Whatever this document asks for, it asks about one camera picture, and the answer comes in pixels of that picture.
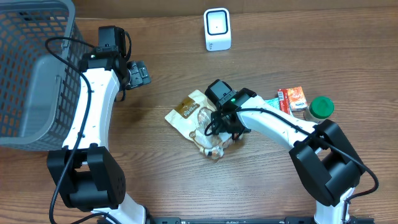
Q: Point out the orange tissue pack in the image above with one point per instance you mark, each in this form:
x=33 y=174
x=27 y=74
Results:
x=297 y=100

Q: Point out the white barcode scanner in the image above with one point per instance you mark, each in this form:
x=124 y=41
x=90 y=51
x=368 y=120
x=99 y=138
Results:
x=217 y=29

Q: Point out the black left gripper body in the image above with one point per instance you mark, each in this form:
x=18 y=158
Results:
x=138 y=74

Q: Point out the white brown snack bag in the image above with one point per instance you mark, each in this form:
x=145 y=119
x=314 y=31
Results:
x=191 y=118

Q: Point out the green lid jar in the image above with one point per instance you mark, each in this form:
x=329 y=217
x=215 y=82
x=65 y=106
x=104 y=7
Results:
x=320 y=109

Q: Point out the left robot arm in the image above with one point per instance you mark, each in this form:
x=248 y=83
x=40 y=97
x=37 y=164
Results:
x=86 y=175

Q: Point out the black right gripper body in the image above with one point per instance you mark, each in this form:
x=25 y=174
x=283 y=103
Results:
x=228 y=126

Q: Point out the grey plastic shopping basket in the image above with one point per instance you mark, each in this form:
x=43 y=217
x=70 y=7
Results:
x=39 y=93

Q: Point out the red white snack bar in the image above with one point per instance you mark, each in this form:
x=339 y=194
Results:
x=284 y=101

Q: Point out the teal wet wipes pack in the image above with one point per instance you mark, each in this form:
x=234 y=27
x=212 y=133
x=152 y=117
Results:
x=273 y=103

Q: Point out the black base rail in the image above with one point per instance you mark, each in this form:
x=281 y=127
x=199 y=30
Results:
x=286 y=220

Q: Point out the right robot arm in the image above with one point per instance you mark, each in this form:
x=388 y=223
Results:
x=327 y=164

